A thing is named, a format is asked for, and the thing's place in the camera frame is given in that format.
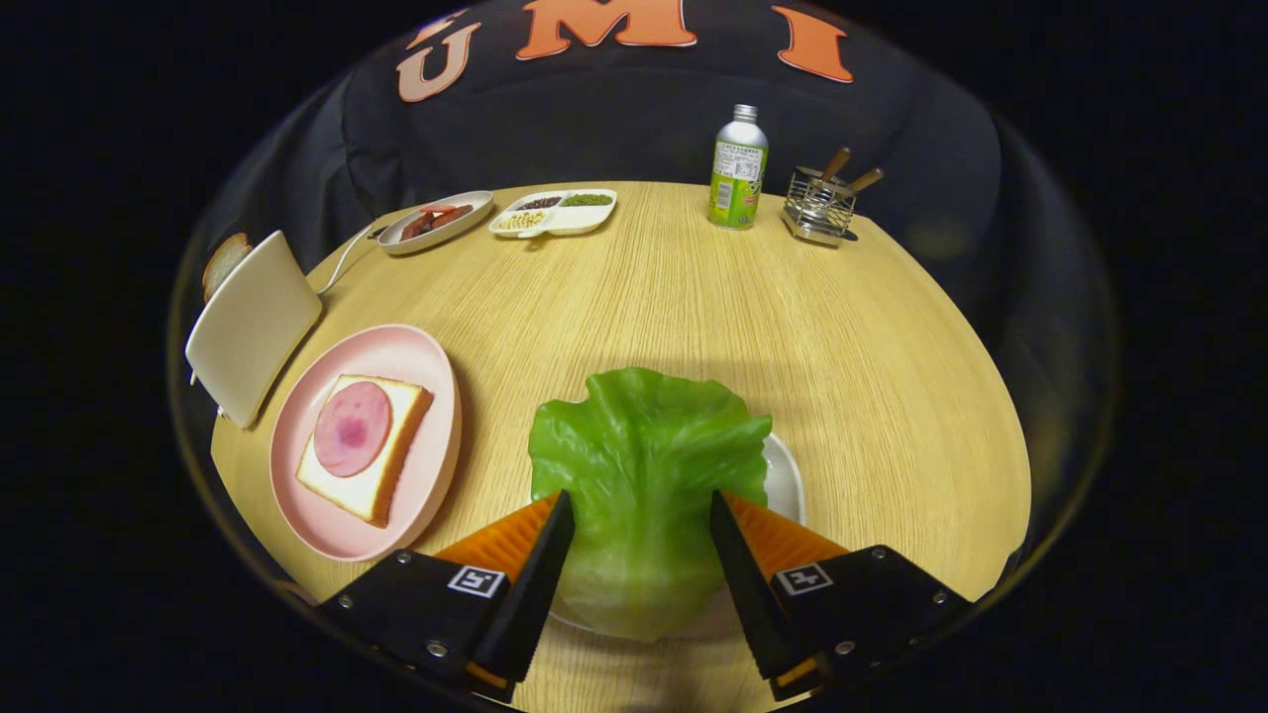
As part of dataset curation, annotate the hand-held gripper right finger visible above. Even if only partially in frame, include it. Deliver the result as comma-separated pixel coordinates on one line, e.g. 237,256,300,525
708,489,974,703

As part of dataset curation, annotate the black backdrop cloth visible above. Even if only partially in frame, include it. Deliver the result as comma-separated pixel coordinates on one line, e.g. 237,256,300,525
198,0,1002,298

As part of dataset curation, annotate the green label drink bottle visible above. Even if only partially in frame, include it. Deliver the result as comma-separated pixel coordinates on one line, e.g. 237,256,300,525
707,104,770,231

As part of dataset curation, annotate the large white plate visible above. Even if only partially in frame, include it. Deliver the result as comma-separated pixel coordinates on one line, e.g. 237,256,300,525
550,433,806,640

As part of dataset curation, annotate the white divided dish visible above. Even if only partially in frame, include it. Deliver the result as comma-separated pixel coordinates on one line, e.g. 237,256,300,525
488,188,618,240

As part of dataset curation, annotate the metal utensil holder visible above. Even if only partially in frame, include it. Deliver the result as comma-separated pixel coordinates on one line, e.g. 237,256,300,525
782,166,859,248

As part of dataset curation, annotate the white bread slice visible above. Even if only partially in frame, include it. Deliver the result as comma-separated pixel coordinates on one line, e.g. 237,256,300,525
296,374,435,527

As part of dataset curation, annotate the brown toast slice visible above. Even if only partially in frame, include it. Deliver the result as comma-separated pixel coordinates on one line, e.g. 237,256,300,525
202,233,253,301

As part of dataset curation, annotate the pink plate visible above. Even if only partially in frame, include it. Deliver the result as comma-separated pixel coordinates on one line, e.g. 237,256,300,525
269,324,463,562

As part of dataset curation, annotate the white toaster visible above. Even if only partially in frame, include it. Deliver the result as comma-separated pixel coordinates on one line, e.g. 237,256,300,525
185,231,324,430

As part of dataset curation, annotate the green lettuce leaf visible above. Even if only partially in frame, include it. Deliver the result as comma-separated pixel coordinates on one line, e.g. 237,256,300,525
528,367,773,642

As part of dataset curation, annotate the white toaster cable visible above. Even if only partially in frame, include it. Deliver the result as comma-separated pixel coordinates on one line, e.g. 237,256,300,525
317,223,387,296

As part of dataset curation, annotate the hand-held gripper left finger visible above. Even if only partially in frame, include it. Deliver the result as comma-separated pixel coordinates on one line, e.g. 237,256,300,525
319,490,577,702

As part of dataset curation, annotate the pink ham slice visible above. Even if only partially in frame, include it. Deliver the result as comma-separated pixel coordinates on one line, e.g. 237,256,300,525
313,381,393,478

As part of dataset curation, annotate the small white meat plate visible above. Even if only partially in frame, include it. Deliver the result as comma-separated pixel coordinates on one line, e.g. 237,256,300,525
377,190,494,256

